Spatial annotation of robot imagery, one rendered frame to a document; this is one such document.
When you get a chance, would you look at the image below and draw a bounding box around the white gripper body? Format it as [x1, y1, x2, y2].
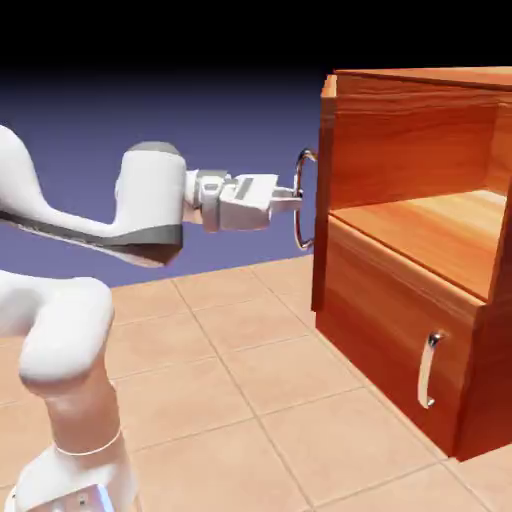
[217, 173, 281, 234]

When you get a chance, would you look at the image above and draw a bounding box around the curved silver door handle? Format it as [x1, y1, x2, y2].
[416, 329, 446, 410]
[292, 147, 320, 252]

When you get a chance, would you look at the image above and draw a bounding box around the wooden cabinet door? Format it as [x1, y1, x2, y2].
[310, 73, 338, 314]
[314, 214, 488, 462]

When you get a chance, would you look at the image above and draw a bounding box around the wooden cabinet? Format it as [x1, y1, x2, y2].
[310, 65, 512, 464]

